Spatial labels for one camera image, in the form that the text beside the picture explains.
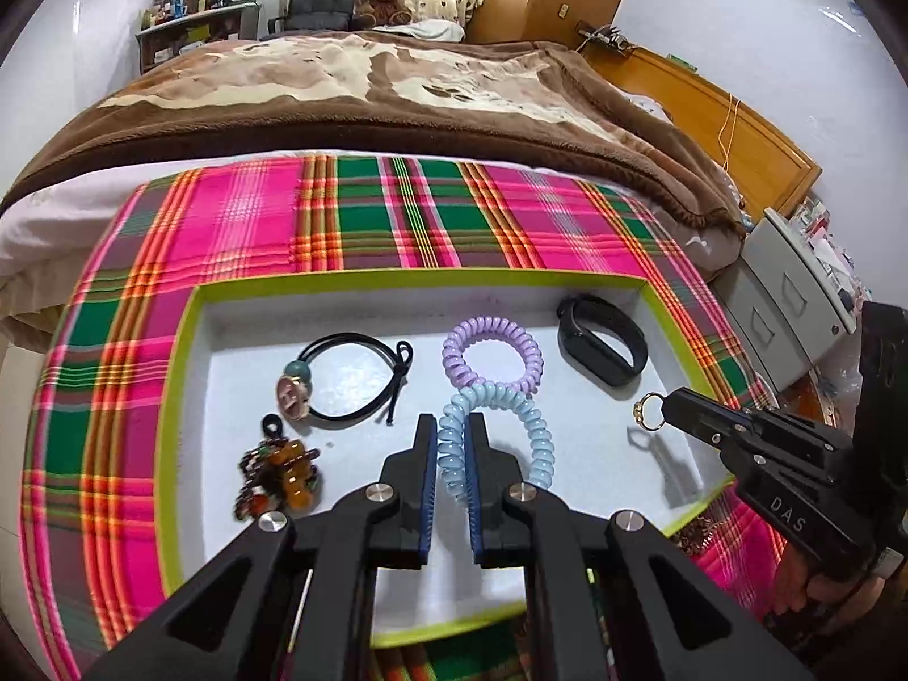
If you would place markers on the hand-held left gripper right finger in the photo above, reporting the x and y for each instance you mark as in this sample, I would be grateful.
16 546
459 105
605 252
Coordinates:
475 489

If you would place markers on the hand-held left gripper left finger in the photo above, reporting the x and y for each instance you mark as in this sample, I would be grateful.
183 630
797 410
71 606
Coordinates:
425 482

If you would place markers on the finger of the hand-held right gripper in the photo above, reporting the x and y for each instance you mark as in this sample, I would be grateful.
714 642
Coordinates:
709 411
738 457

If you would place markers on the black wristband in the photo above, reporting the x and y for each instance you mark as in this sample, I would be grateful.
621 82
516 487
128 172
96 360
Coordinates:
617 362

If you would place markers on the yellow-green cardboard tray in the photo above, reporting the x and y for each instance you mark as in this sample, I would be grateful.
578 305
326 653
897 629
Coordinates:
234 340

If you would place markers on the person's right hand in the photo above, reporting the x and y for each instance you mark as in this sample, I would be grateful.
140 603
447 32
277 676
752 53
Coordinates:
801 585

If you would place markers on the grey drawer cabinet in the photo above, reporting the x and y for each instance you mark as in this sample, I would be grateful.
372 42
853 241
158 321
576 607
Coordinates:
773 298

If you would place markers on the clutter of small packages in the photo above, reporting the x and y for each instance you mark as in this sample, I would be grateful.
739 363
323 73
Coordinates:
823 248

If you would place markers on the wooden headboard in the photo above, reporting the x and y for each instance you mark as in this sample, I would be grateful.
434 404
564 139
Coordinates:
709 106

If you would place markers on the patterned pillow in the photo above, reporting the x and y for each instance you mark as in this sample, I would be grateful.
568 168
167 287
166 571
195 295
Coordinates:
649 108

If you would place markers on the pink green plaid cloth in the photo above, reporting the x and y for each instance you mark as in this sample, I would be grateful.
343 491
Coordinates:
248 220

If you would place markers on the brown printed blanket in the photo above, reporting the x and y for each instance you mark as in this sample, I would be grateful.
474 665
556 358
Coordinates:
355 113

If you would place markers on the power strip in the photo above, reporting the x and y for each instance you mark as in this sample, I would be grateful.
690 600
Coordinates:
603 35

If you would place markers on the white pillow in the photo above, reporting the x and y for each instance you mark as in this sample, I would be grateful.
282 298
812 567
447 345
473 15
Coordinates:
433 30

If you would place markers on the brown teddy bear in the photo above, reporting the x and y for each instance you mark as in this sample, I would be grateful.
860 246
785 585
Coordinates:
383 3

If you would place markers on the black chair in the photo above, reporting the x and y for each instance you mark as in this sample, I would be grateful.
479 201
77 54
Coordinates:
319 3

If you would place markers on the wooden shelf desk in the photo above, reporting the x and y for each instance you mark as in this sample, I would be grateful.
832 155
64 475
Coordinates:
191 32

